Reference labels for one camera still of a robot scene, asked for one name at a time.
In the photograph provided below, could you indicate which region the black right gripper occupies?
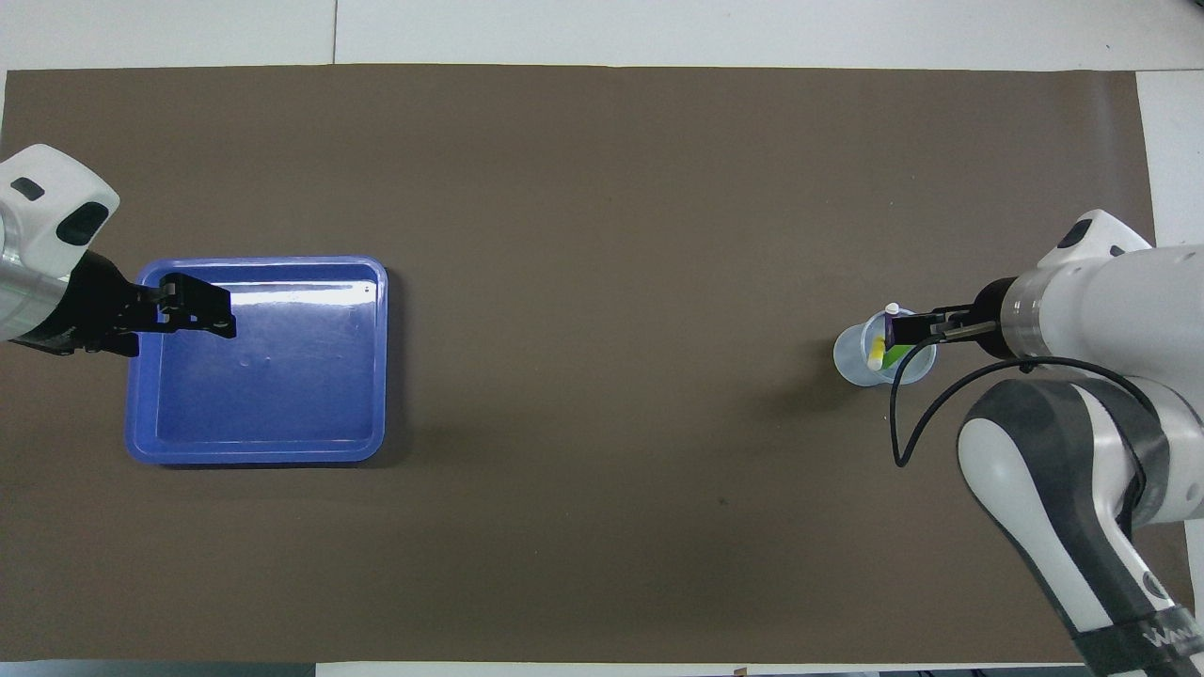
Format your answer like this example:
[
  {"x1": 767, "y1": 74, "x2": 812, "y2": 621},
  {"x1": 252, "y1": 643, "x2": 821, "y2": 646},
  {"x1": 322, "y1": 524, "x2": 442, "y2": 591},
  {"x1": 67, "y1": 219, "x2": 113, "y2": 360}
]
[{"x1": 890, "y1": 276, "x2": 1022, "y2": 359}]

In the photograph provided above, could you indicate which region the blue plastic tray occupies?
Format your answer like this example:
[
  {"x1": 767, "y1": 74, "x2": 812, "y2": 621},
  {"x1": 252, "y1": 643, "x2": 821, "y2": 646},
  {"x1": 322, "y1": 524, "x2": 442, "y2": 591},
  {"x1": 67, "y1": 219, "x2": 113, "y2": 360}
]
[{"x1": 125, "y1": 255, "x2": 389, "y2": 467}]

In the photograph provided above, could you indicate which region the translucent plastic cup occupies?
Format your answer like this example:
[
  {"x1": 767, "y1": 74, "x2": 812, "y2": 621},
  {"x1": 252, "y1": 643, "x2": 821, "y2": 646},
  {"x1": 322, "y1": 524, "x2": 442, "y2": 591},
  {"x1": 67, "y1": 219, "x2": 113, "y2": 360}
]
[{"x1": 832, "y1": 314, "x2": 940, "y2": 389}]

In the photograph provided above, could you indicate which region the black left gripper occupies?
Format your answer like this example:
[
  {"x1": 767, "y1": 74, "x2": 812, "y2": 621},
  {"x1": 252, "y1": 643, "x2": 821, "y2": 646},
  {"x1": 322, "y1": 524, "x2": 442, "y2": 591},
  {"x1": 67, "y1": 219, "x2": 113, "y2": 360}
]
[{"x1": 8, "y1": 248, "x2": 237, "y2": 358}]

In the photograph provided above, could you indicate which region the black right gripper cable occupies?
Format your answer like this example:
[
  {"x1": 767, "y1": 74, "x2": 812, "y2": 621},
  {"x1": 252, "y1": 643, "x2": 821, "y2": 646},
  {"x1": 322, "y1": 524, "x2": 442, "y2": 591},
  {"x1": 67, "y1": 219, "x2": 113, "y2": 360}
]
[{"x1": 888, "y1": 324, "x2": 1160, "y2": 469}]

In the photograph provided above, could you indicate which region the brown table mat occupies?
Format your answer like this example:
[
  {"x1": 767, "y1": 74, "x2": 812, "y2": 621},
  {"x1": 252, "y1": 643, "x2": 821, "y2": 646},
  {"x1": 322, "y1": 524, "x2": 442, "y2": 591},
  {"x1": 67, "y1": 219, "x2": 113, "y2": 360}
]
[{"x1": 0, "y1": 63, "x2": 1201, "y2": 665}]

